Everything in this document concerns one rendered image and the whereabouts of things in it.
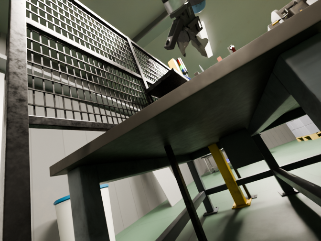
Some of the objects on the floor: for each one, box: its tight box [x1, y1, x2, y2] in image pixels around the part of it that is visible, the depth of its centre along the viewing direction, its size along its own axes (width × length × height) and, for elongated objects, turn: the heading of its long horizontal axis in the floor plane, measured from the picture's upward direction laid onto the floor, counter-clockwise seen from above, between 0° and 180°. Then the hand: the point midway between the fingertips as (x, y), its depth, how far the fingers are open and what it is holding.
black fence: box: [0, 0, 257, 241], centre depth 112 cm, size 14×197×155 cm, turn 102°
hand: (194, 58), depth 68 cm, fingers open, 14 cm apart
